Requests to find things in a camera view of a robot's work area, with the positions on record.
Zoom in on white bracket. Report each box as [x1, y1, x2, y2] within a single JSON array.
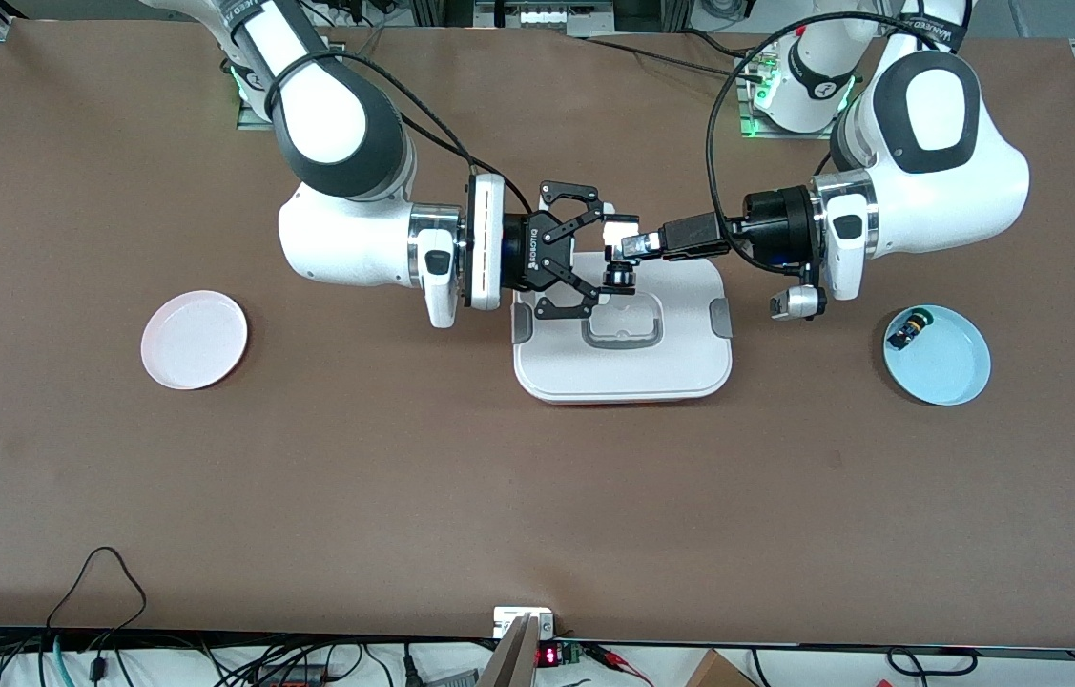
[[493, 607, 555, 640]]

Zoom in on small black blue cylinder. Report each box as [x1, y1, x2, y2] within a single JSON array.
[[886, 307, 939, 352]]

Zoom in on grey cable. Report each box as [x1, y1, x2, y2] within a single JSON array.
[[341, 27, 390, 58]]

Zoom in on light blue round plate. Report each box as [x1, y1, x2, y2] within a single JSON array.
[[883, 305, 992, 407]]

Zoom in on aluminium profile bar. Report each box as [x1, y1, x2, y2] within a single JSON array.
[[475, 614, 543, 687]]

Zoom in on short black table cable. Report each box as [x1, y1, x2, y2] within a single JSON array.
[[685, 29, 762, 60]]

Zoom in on black orange power adapter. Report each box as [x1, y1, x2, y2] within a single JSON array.
[[251, 663, 328, 687]]

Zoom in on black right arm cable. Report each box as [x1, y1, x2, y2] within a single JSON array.
[[262, 50, 538, 216], [399, 114, 478, 175]]

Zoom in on brown cardboard box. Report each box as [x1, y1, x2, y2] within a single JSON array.
[[685, 649, 759, 687]]

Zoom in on white lunch box grey clasps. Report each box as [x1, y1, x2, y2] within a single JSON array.
[[510, 250, 734, 406]]

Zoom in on thin black looped cable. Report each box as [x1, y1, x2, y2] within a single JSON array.
[[46, 546, 149, 638]]

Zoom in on black coiled cable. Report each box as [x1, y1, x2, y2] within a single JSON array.
[[885, 646, 979, 687]]

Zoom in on red clip leads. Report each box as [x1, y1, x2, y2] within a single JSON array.
[[585, 642, 657, 686]]

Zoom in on orange push button switch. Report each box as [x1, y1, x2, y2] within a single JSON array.
[[602, 215, 641, 292]]

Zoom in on pale pink round plate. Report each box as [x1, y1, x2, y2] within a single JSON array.
[[140, 290, 249, 391]]

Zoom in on long black table cable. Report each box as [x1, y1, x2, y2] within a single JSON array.
[[583, 36, 769, 82]]

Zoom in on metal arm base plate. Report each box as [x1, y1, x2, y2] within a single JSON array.
[[234, 41, 347, 130], [735, 52, 843, 141]]

